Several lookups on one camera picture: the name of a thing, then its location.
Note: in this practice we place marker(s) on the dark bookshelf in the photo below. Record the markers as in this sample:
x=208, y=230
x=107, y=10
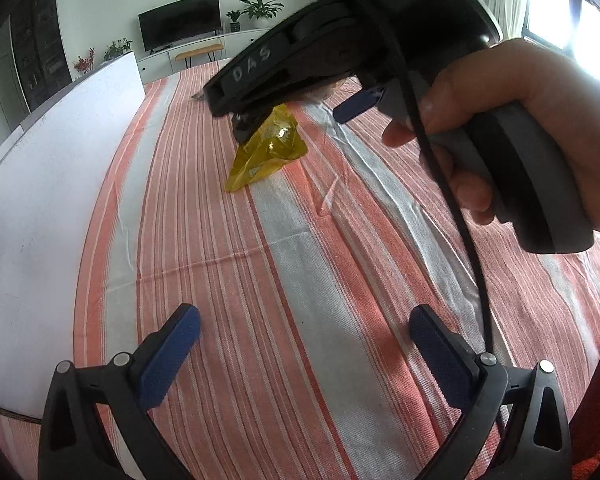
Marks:
x=40, y=45

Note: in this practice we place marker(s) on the window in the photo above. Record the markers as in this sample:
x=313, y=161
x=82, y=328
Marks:
x=580, y=25

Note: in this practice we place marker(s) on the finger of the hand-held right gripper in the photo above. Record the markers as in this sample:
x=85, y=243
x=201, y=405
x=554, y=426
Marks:
x=357, y=105
x=247, y=125

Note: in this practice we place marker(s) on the person's right hand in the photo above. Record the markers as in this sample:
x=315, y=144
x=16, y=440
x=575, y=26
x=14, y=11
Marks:
x=555, y=110

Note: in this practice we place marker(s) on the leafy plant in vase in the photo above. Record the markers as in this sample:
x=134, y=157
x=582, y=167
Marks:
x=117, y=49

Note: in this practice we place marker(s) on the small potted plant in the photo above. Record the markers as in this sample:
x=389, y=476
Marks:
x=233, y=19

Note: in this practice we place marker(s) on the orange striped tablecloth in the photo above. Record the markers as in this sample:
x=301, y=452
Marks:
x=280, y=260

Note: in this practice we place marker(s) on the translucent yellow snack packet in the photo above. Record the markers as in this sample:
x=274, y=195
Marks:
x=265, y=155

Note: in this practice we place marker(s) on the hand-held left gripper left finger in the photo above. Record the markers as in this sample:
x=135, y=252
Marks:
x=172, y=355

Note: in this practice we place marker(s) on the red flowers in vase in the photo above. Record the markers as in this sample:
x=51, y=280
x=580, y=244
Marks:
x=84, y=62

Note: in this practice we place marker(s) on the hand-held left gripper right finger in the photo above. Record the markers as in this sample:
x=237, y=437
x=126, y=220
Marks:
x=440, y=355

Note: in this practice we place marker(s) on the black television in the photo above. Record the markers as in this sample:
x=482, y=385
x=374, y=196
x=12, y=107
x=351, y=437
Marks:
x=180, y=20

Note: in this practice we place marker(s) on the wooden stool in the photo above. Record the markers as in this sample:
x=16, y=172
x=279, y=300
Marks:
x=200, y=52

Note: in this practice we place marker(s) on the white tv cabinet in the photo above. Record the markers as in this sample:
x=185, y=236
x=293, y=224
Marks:
x=250, y=42

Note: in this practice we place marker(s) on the large potted plant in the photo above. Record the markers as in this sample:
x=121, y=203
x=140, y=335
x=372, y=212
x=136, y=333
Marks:
x=261, y=10

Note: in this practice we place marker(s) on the white board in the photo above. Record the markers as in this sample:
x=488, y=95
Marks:
x=40, y=185

